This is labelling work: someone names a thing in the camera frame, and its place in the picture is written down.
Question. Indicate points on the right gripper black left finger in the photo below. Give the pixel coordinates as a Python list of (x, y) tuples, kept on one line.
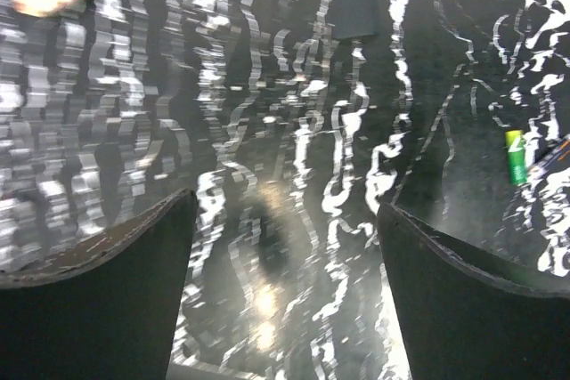
[(105, 308)]

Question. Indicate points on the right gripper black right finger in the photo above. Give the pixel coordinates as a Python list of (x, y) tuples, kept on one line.
[(465, 313)]

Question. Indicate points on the black battery cover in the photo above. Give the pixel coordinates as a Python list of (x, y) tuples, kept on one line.
[(353, 18)]

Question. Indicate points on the green battery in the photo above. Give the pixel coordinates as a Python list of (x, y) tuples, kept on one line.
[(516, 156)]

